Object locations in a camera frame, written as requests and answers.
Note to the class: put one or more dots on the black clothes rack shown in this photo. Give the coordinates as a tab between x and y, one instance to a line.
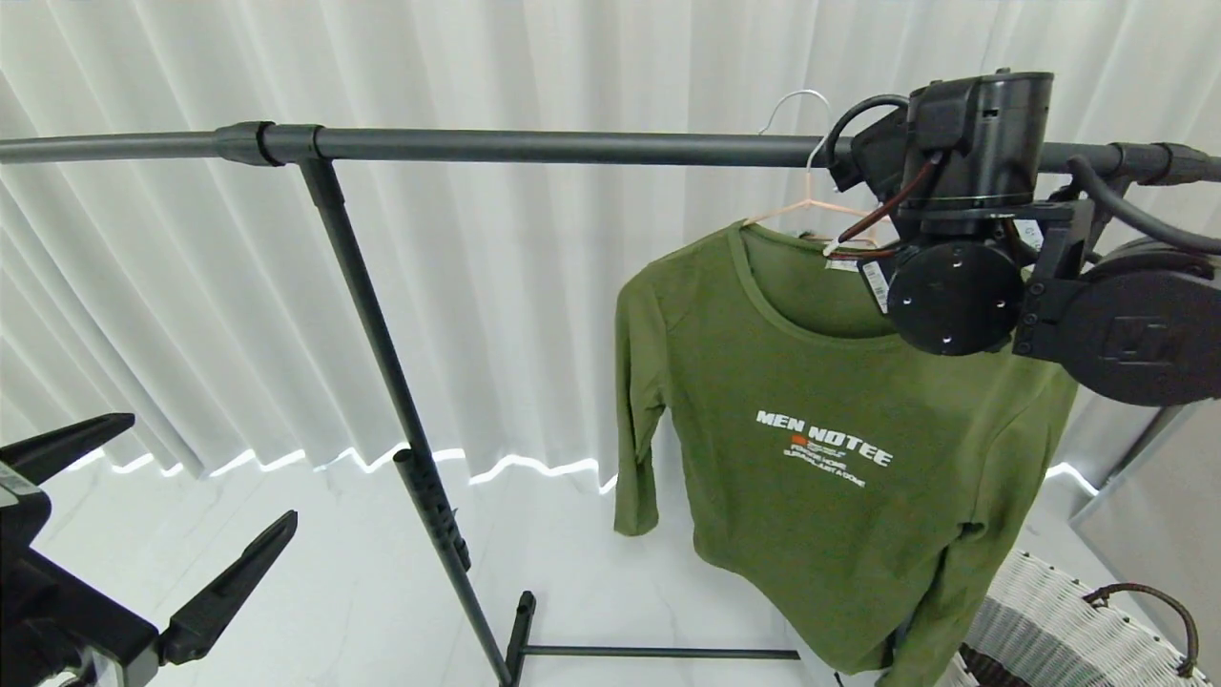
572	148

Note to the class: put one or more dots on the white curtain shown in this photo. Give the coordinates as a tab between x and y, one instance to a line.
477	286

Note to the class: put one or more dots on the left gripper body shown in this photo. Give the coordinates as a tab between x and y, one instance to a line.
67	620

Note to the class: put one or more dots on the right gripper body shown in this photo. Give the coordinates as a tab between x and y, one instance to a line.
879	284

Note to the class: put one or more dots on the green garment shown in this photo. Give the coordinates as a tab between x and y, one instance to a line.
811	382

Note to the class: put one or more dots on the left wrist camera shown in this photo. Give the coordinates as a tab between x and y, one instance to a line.
19	506

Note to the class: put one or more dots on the white laundry basket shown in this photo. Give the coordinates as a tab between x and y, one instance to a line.
1049	620

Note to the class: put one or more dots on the pink clothes hanger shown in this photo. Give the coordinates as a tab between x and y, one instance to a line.
809	201

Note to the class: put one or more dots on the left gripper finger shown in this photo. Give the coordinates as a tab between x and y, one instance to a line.
229	596
57	447

